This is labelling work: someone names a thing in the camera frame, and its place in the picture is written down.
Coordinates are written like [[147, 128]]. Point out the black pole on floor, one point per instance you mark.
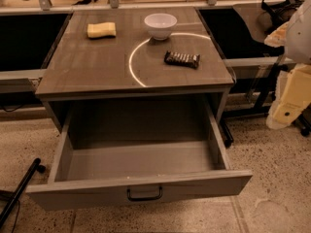
[[11, 198]]

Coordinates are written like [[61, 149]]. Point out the padded gripper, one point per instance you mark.
[[299, 38]]

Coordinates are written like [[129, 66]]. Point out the black VR headset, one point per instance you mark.
[[281, 12]]

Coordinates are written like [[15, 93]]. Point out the white ceramic bowl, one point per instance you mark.
[[160, 25]]

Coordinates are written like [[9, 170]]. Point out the grey top drawer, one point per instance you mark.
[[108, 146]]

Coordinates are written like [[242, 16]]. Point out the black metal drawer handle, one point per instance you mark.
[[144, 195]]

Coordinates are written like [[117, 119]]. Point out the dark snack bar packet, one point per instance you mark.
[[182, 59]]

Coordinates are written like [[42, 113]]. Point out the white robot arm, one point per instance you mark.
[[298, 35]]

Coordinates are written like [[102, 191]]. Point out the small side table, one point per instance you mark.
[[260, 24]]

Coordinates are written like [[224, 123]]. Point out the yellow sponge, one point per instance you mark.
[[99, 30]]

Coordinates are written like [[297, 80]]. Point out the black stand with wheels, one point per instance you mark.
[[267, 87]]

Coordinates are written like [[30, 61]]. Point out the grey wooden cabinet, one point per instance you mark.
[[131, 63]]

